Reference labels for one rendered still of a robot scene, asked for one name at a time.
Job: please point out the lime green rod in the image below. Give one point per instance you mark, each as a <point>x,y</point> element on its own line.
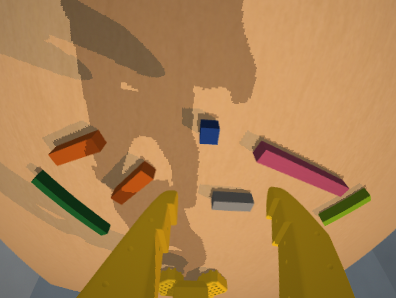
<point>345,207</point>

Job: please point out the pink rod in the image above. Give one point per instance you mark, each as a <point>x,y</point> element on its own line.
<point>288,164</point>

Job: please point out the orange rod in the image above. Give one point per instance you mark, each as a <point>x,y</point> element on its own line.
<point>78,148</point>
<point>133,183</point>

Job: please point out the small blue cube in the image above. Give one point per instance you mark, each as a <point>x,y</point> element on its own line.
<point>209,132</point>

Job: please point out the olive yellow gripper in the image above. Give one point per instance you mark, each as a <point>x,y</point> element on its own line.
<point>309,266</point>

